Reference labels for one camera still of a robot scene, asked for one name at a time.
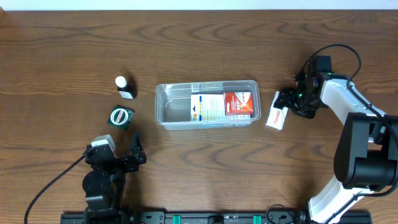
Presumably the red orange medicine box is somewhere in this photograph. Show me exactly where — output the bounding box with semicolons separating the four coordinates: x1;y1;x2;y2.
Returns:
224;92;254;116

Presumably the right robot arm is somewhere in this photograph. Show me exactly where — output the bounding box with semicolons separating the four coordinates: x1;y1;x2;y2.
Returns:
272;55;397;223

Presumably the left black cable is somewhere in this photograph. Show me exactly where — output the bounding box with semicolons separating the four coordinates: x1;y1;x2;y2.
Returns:
24;155;86;224

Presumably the black cable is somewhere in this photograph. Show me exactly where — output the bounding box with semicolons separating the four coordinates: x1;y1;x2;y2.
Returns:
294;44;398;224
24;155;86;224

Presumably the clear plastic container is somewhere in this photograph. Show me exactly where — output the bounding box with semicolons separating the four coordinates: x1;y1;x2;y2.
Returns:
155;80;261;130

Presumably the right black cable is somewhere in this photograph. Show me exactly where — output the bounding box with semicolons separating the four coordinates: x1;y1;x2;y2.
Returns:
294;44;398;224

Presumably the black mounting rail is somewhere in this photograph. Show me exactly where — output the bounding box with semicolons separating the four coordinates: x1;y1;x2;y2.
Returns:
60;210;373;224

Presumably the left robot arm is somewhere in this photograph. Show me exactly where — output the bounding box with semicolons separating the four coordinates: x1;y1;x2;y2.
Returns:
82;133;147;224

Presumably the dark bottle white cap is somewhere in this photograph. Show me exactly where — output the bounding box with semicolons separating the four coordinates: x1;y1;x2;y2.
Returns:
115;76;136;100

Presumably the white Panadol box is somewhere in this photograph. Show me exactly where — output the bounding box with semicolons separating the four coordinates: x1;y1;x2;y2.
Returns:
266;91;288;131

